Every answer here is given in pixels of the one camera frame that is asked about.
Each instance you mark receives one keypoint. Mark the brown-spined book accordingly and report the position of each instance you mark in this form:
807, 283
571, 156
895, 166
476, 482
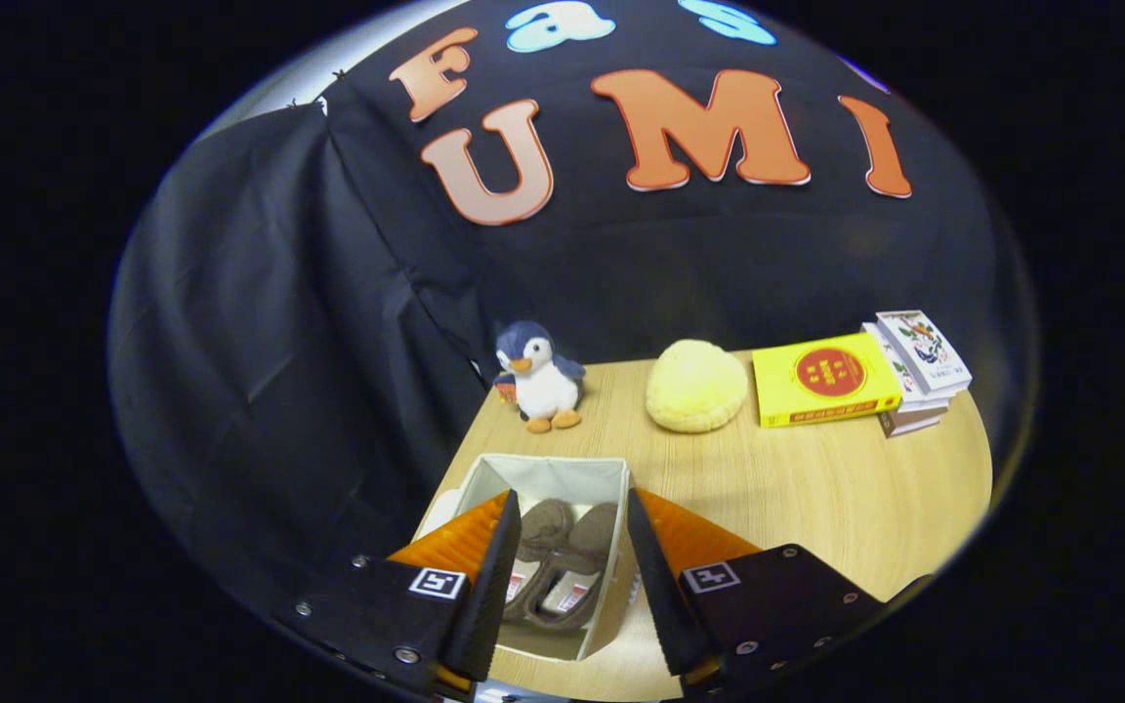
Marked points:
909, 422

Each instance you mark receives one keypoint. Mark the cream fabric storage box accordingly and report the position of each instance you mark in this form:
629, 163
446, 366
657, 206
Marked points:
553, 478

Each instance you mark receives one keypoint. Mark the brown fuzzy shoe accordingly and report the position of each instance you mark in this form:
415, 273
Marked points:
541, 532
592, 547

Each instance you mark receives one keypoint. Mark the yellow round plush cushion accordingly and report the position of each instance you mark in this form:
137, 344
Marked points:
697, 386

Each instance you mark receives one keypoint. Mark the yellow book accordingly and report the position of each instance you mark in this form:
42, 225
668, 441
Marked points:
821, 381

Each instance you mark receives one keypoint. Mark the penguin plush toy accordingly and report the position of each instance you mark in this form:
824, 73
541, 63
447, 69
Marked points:
545, 386

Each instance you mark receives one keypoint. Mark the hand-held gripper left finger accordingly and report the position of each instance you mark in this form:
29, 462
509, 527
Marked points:
484, 605

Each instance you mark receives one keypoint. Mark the black backdrop cloth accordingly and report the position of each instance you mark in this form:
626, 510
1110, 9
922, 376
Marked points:
309, 342

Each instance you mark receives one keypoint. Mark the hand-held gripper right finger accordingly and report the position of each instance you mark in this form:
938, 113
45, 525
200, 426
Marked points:
660, 605

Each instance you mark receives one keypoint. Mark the white bird-print book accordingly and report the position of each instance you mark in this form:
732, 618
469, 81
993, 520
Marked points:
924, 350

